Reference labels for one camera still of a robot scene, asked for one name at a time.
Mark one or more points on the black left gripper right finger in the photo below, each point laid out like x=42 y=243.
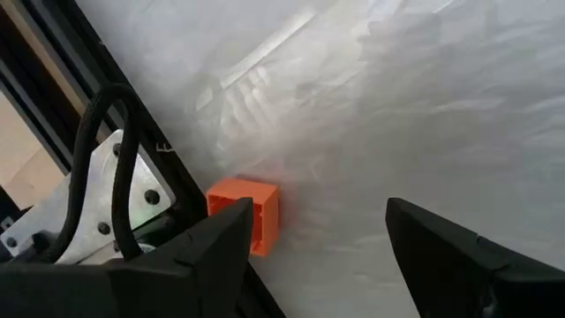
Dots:
x=463 y=282

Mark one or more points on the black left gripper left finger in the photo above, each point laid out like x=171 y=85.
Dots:
x=176 y=282

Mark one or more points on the orange small brick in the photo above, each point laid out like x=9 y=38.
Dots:
x=265 y=207

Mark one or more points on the white translucent table mat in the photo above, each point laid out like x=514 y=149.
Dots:
x=397 y=110

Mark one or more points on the black aluminium table frame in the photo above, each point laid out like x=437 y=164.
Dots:
x=176 y=176

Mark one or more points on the silver metal bracket plate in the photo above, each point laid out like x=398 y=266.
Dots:
x=102 y=190

